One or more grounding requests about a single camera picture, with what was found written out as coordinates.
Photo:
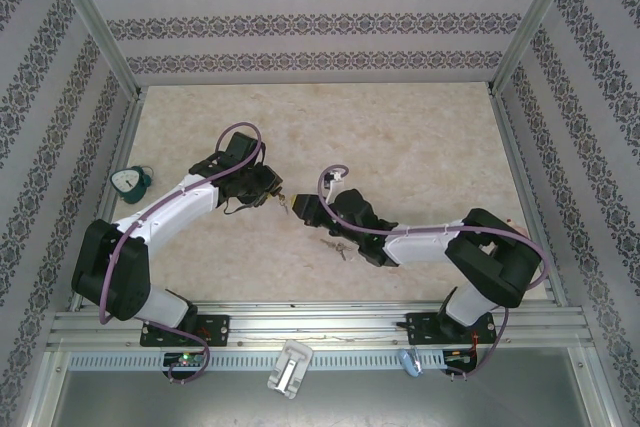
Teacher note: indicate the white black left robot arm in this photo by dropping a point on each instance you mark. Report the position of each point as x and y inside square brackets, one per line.
[165, 207]

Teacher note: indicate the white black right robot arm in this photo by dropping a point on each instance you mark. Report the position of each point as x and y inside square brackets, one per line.
[425, 247]

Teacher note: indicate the green alarm clock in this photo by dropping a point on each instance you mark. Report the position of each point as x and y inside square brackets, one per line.
[127, 182]

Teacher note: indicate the blue white clip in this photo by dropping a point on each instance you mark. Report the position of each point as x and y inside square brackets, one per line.
[411, 364]

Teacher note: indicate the small pink toy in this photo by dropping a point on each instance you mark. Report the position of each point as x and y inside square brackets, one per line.
[517, 231]

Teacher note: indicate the small circuit board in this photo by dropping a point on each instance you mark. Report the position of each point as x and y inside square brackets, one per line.
[457, 357]

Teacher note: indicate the circuit board with green light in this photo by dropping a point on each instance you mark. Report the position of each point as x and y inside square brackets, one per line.
[185, 358]

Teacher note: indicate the grey metal panel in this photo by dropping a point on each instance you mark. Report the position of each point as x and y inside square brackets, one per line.
[150, 402]

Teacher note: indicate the wide aluminium mounting rail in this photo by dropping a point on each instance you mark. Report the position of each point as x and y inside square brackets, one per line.
[320, 322]

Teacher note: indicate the aluminium side rail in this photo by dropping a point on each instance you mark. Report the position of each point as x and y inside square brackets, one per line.
[121, 147]
[511, 147]

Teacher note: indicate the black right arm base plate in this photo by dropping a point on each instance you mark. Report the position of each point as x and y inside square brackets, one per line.
[420, 329]

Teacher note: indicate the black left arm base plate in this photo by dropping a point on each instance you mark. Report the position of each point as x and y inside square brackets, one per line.
[215, 329]

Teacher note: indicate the white plastic bracket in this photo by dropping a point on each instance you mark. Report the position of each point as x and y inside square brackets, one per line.
[290, 372]

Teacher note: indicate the aluminium corner post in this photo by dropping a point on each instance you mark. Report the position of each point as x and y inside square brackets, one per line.
[526, 32]
[102, 32]

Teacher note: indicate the aluminium frame bar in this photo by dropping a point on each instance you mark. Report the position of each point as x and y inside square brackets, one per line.
[40, 387]
[597, 387]

